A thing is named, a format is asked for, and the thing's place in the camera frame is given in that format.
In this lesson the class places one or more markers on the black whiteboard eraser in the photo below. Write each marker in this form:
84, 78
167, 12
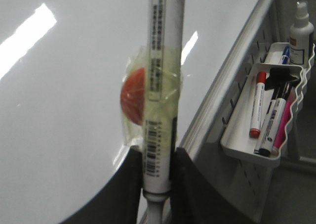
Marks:
278, 76

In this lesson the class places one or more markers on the black capped whiteboard marker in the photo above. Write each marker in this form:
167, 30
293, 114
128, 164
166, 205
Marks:
272, 120

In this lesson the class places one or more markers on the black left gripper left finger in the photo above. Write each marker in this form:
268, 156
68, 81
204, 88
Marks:
118, 201

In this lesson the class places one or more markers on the blue capped marker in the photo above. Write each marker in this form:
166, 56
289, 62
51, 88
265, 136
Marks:
285, 56

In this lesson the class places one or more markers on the white plastic marker tray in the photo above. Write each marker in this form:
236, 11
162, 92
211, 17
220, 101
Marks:
235, 140

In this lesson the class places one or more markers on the pink highlighter pen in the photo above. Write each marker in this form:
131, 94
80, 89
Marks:
281, 134

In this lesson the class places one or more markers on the white spray cleaner bottle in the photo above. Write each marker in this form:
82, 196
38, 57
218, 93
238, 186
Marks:
301, 34

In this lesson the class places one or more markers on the red capped whiteboard marker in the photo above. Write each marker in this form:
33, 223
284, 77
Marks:
255, 124

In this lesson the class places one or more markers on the white whiteboard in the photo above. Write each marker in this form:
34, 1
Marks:
62, 63

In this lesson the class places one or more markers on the white black whiteboard marker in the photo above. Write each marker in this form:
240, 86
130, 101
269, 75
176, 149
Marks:
162, 90

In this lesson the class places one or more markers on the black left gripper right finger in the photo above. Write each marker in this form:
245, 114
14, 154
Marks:
194, 200

